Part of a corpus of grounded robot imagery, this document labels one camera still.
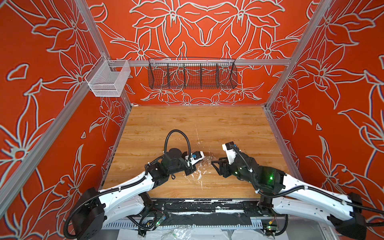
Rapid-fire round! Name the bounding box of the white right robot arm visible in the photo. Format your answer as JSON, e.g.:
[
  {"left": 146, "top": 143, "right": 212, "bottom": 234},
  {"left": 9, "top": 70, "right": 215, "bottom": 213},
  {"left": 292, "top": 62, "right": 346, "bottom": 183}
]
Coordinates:
[{"left": 211, "top": 152, "right": 368, "bottom": 240}]

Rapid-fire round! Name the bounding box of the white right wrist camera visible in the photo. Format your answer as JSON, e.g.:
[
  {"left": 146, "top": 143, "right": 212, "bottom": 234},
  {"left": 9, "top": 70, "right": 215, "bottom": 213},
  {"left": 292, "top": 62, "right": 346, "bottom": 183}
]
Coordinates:
[{"left": 222, "top": 142, "right": 237, "bottom": 165}]

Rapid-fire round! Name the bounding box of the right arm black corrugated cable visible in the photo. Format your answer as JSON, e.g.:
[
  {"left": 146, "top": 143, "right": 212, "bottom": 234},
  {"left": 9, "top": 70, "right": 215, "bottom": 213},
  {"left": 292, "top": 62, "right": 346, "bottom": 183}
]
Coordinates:
[{"left": 233, "top": 143, "right": 384, "bottom": 228}]

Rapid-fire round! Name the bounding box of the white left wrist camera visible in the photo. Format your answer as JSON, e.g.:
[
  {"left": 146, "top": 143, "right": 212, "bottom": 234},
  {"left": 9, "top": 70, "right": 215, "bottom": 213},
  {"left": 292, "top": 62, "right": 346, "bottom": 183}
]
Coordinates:
[{"left": 190, "top": 151, "right": 206, "bottom": 166}]

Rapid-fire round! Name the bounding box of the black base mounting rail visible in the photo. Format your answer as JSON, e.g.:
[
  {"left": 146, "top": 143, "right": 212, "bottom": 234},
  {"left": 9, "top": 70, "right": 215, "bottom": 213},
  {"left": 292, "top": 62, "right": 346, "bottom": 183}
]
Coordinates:
[{"left": 131, "top": 197, "right": 286, "bottom": 229}]

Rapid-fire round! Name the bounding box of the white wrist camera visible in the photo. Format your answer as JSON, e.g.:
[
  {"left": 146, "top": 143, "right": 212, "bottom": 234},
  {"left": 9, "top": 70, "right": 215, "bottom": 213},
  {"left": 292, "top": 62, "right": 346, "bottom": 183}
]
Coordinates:
[
  {"left": 190, "top": 151, "right": 206, "bottom": 166},
  {"left": 222, "top": 142, "right": 237, "bottom": 165}
]

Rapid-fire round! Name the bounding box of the white wire wall basket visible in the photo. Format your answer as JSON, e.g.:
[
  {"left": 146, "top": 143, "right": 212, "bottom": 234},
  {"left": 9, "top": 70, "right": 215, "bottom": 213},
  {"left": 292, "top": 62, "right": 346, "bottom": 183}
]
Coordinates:
[{"left": 85, "top": 55, "right": 131, "bottom": 97}]

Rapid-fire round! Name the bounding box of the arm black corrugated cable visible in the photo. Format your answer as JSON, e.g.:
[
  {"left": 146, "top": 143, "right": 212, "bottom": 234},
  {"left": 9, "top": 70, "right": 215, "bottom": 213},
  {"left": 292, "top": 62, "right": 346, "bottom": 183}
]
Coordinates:
[
  {"left": 62, "top": 129, "right": 192, "bottom": 240},
  {"left": 233, "top": 143, "right": 384, "bottom": 228}
]

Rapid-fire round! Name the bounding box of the black wire wall basket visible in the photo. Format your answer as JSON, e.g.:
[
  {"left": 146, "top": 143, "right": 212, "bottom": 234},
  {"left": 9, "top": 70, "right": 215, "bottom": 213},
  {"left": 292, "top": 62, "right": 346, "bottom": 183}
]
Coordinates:
[{"left": 148, "top": 57, "right": 239, "bottom": 90}]

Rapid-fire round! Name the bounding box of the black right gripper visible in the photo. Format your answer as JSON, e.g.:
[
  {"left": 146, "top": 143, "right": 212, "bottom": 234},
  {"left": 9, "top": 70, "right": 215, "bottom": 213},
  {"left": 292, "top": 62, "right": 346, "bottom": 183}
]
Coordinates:
[{"left": 211, "top": 155, "right": 257, "bottom": 185}]

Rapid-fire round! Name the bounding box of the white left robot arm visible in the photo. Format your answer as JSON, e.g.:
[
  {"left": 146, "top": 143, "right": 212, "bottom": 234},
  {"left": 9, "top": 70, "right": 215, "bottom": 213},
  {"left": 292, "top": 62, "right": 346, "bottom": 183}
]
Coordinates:
[{"left": 63, "top": 148, "right": 205, "bottom": 240}]

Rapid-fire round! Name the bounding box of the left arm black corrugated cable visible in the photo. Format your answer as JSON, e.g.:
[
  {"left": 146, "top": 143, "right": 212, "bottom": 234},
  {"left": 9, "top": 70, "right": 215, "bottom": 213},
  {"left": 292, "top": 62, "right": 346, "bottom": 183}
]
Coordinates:
[{"left": 62, "top": 129, "right": 192, "bottom": 240}]

